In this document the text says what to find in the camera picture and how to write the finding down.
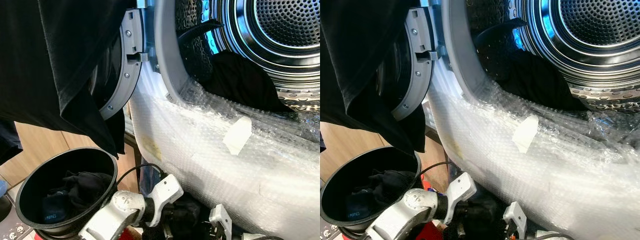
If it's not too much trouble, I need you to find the front-loading washing machine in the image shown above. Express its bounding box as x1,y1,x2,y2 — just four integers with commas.
127,0,321,240
425,0,640,240

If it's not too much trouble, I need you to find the clear bubble wrap sheet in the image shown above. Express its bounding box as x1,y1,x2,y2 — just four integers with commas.
429,65,640,240
129,70,321,240

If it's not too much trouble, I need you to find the black crumpled garment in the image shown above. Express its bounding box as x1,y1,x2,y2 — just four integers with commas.
357,170,418,206
50,171,113,211

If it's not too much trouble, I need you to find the white tape piece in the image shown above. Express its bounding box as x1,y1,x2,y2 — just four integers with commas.
223,116,253,156
512,115,540,154

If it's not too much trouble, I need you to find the dark blue printed garment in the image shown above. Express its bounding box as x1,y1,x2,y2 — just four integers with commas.
346,192,373,221
41,192,68,223

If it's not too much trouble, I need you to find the black plastic bucket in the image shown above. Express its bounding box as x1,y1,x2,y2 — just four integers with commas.
15,146,119,238
320,146,423,233

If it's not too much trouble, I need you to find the grey washer door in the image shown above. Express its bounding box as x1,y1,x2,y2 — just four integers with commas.
90,9,150,121
385,6,437,122

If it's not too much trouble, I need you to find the black garment in drum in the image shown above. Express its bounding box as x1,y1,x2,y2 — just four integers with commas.
202,50,293,113
500,49,588,112

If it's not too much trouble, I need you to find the dark patterned mat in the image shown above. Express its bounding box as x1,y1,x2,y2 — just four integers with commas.
320,220,338,240
0,207,33,240

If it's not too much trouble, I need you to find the grey washer opening rim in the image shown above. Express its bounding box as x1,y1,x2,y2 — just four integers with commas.
441,0,496,101
154,0,201,103

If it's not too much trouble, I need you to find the black drum paddle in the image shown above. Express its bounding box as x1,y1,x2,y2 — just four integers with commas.
177,19,225,48
475,19,526,46

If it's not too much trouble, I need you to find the black hanging garment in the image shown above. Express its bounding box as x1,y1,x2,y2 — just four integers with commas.
320,0,428,156
0,0,138,166

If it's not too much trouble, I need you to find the perforated steel washer drum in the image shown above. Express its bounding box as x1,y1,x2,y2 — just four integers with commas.
470,0,640,112
175,0,321,113

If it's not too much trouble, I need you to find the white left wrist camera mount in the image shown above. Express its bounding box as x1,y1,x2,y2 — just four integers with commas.
442,171,477,225
145,173,185,228

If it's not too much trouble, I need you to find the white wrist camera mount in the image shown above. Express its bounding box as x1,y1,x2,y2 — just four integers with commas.
502,201,528,240
145,173,185,228
209,204,234,240
442,171,477,225

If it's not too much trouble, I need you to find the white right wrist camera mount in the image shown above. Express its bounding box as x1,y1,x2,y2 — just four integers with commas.
502,201,528,240
209,204,234,240

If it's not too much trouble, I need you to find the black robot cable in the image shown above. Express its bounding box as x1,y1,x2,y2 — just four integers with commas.
419,161,458,177
116,163,166,193

